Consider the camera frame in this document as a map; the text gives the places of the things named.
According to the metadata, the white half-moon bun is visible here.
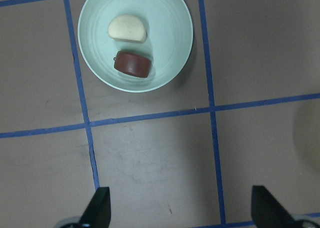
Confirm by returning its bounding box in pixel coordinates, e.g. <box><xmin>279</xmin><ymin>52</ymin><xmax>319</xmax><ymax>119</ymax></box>
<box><xmin>107</xmin><ymin>15</ymin><xmax>147</xmax><ymax>43</ymax></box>

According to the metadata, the brown round bun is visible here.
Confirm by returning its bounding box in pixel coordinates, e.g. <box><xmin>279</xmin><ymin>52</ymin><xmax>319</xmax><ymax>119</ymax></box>
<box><xmin>113</xmin><ymin>51</ymin><xmax>152</xmax><ymax>78</ymax></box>

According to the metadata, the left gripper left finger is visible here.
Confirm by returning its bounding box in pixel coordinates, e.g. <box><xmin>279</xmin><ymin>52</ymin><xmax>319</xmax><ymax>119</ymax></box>
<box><xmin>79</xmin><ymin>187</ymin><xmax>111</xmax><ymax>228</ymax></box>

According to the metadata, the pale green plate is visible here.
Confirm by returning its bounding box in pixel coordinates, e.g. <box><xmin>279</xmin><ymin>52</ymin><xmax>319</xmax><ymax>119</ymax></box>
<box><xmin>77</xmin><ymin>0</ymin><xmax>194</xmax><ymax>93</ymax></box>

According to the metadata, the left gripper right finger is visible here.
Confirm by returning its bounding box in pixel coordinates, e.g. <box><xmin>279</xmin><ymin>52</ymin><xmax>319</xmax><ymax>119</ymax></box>
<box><xmin>251</xmin><ymin>185</ymin><xmax>297</xmax><ymax>227</ymax></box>

